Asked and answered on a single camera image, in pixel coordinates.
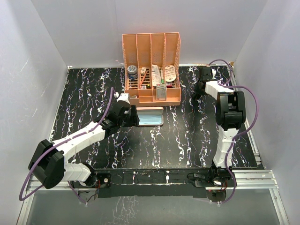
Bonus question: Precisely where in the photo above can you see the blue cleaning cloth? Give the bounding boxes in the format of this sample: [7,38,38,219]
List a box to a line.
[138,114,163,126]

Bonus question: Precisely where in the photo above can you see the pink glasses case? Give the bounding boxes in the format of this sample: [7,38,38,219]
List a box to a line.
[136,107,164,127]

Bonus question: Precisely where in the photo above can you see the black sunglasses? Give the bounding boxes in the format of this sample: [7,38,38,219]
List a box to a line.
[192,88,202,101]

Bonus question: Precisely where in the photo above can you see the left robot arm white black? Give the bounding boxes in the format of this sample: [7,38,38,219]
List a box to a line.
[29,103,139,189]

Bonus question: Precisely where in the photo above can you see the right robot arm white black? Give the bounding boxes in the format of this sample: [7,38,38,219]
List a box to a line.
[193,66,246,186]

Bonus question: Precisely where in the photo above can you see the oval beige tag package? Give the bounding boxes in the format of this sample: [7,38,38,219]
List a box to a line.
[165,65,176,82]

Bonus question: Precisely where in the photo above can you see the grey white small box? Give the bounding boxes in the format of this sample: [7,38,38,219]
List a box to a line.
[156,84,166,101]

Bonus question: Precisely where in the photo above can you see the blue white round tin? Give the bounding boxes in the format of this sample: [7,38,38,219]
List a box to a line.
[127,65,138,80]

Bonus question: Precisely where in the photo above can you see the white tube package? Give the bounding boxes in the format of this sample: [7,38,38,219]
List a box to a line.
[151,64,161,87]

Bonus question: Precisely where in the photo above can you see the red pencil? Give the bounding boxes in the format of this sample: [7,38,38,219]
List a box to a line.
[140,69,149,86]

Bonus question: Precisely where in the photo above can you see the small white card box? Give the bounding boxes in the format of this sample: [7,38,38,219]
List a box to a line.
[140,67,147,75]

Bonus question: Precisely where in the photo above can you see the orange desk organizer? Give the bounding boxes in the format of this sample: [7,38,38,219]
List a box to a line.
[122,32,181,107]

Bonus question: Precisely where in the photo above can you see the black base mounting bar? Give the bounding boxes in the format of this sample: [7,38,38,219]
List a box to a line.
[70,168,237,199]

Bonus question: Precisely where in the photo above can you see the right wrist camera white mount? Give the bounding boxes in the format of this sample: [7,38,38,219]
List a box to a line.
[211,68,217,79]

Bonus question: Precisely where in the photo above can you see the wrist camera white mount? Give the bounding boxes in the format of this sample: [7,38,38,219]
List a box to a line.
[211,68,217,79]
[117,92,131,107]

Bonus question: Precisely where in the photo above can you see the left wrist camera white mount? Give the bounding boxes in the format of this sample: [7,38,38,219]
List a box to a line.
[117,92,131,107]

